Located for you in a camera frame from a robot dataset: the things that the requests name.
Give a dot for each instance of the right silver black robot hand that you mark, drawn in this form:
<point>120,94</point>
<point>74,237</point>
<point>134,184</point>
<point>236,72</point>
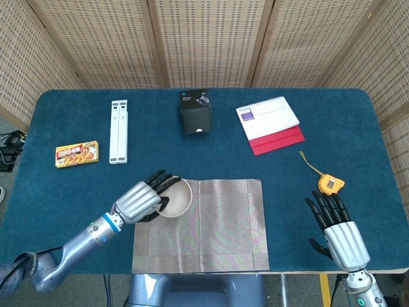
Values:
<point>346,246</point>

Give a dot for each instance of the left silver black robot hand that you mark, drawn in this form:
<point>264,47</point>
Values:
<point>137,201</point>

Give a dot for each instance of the beige bowl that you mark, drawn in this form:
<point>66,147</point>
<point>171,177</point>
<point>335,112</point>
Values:
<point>179,201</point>

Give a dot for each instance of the beige woven placemat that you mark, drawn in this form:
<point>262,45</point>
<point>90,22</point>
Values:
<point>223,230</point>

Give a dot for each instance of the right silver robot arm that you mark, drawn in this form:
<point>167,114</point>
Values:
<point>367,294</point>

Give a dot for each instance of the blue table cover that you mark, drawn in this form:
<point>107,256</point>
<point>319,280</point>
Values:
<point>143,153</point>

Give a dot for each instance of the white folded laptop stand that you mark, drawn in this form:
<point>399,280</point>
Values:
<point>118,131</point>

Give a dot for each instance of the yellow curry box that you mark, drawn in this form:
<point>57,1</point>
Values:
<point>76,155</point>

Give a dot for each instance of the white table leg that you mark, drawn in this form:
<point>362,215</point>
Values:
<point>283,291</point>

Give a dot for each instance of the black cardboard box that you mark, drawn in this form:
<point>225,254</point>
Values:
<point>196,118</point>

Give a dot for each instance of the grey robot torso base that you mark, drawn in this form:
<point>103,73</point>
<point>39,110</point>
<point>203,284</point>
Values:
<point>198,291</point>

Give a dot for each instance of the red folder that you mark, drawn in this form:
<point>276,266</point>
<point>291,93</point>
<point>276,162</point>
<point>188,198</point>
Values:
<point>278,144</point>

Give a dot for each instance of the white spiral desk calendar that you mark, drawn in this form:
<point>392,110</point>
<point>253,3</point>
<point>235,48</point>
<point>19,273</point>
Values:
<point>271,118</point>

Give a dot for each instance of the woven wooden folding screen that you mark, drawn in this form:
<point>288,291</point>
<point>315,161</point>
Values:
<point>204,41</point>

